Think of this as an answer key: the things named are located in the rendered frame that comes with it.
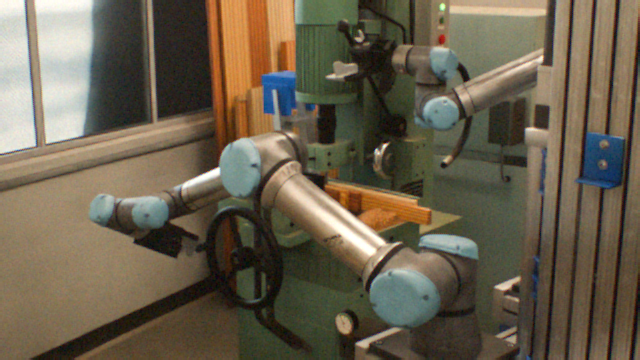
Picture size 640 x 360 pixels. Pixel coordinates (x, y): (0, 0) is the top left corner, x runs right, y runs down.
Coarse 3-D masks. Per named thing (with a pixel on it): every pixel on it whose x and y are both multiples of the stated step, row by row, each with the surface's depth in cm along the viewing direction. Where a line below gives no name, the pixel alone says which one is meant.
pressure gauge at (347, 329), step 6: (342, 312) 220; (348, 312) 220; (354, 312) 221; (336, 318) 222; (342, 318) 221; (348, 318) 219; (354, 318) 219; (336, 324) 222; (342, 324) 221; (348, 324) 220; (354, 324) 219; (342, 330) 221; (348, 330) 220; (354, 330) 220; (348, 336) 223
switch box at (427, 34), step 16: (416, 0) 246; (432, 0) 242; (448, 0) 248; (416, 16) 247; (432, 16) 244; (448, 16) 250; (416, 32) 248; (432, 32) 245; (448, 32) 251; (448, 48) 252
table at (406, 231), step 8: (224, 200) 253; (232, 200) 250; (240, 200) 248; (400, 224) 225; (408, 224) 228; (416, 224) 231; (248, 232) 234; (296, 232) 228; (304, 232) 228; (376, 232) 218; (384, 232) 220; (392, 232) 222; (400, 232) 225; (408, 232) 228; (416, 232) 231; (280, 240) 226; (288, 240) 224; (296, 240) 226; (304, 240) 228; (392, 240) 223; (400, 240) 226; (408, 240) 229
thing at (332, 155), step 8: (312, 144) 242; (320, 144) 242; (328, 144) 242; (336, 144) 242; (344, 144) 244; (352, 144) 247; (312, 152) 241; (320, 152) 239; (328, 152) 239; (336, 152) 242; (344, 152) 245; (320, 160) 239; (328, 160) 240; (336, 160) 243; (344, 160) 245; (312, 168) 242; (320, 168) 240; (328, 168) 241
